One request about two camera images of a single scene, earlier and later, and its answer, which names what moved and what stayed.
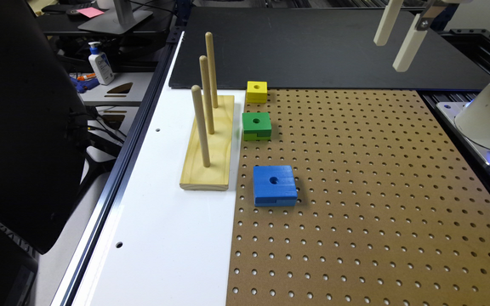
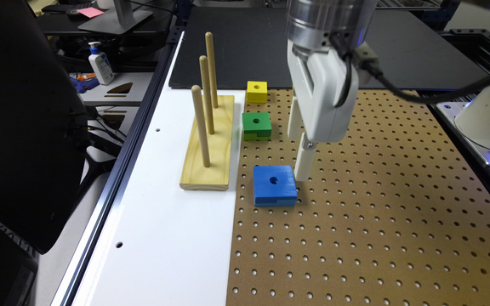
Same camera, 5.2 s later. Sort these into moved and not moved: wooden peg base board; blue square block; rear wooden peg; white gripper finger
Moved: white gripper finger
Not moved: rear wooden peg; blue square block; wooden peg base board
